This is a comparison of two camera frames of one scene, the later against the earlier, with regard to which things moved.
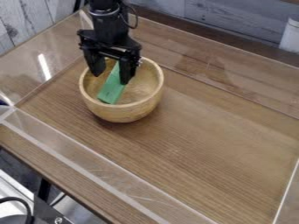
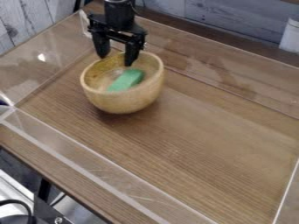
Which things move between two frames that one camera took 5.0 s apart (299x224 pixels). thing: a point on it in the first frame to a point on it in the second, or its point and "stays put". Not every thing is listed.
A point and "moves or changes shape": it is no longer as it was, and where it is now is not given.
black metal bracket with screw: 45,214 stays put
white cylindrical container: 290,36 stays put
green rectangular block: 112,89 moves or changes shape
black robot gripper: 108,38 to 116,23
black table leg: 44,190 stays put
